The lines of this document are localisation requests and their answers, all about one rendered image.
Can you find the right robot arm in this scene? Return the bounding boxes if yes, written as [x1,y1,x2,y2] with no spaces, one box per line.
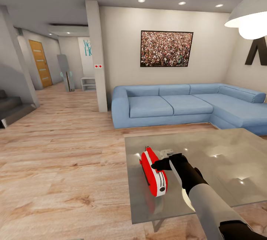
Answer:
[151,149,267,240]

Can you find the radio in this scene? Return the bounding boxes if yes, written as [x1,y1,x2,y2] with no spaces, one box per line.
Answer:
[139,147,168,197]

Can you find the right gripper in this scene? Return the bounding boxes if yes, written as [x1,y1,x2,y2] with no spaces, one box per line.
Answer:
[151,158,170,171]

